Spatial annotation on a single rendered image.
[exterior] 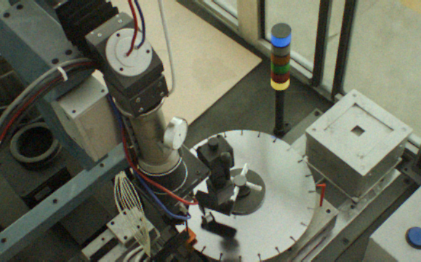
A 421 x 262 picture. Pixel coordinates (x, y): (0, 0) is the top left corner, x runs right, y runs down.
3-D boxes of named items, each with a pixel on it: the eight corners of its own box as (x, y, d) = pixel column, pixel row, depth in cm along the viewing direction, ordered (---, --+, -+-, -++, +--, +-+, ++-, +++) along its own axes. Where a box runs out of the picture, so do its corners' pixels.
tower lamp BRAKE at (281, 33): (281, 28, 132) (281, 20, 130) (295, 38, 130) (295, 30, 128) (266, 40, 131) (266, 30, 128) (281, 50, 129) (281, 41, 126)
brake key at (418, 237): (414, 227, 129) (416, 223, 127) (430, 240, 127) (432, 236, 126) (403, 239, 128) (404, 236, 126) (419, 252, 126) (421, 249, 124)
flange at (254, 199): (263, 168, 133) (263, 162, 131) (267, 212, 127) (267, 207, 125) (215, 171, 134) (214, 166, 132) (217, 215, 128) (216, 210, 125)
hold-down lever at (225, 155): (217, 132, 101) (203, 138, 100) (237, 153, 98) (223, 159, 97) (217, 163, 107) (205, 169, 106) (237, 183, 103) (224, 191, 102)
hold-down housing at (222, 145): (226, 178, 118) (218, 123, 102) (239, 195, 116) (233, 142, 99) (203, 192, 117) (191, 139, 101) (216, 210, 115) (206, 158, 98)
